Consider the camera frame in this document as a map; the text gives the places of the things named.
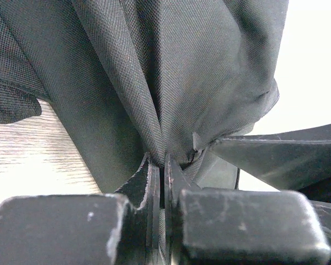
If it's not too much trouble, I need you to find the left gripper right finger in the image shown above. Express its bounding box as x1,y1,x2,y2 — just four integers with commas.
164,156,331,264

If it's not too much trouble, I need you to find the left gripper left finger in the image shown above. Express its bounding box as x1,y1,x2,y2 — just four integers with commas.
0,155,161,264

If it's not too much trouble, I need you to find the black student backpack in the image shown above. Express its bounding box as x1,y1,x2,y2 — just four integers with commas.
0,1,289,193

